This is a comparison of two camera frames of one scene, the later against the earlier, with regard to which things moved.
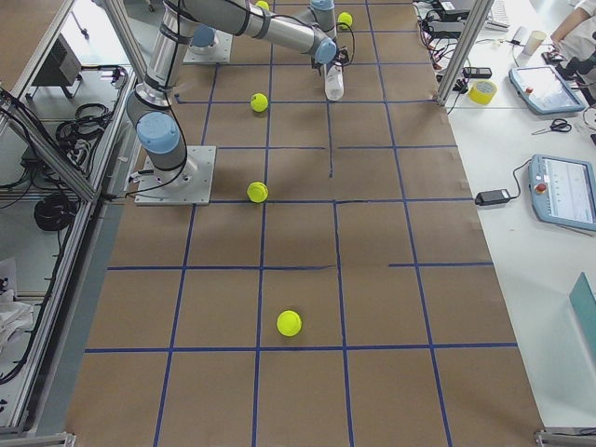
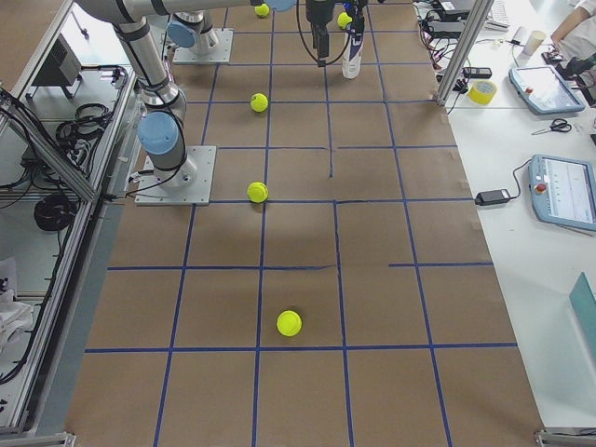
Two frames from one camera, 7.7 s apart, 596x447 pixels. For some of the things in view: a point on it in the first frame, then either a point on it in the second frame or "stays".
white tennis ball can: x=334 y=84 → x=351 y=54
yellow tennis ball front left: x=263 y=5 stays
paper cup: x=535 y=39 stays
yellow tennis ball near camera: x=289 y=323 stays
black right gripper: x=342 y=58 → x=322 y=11
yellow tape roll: x=482 y=92 stays
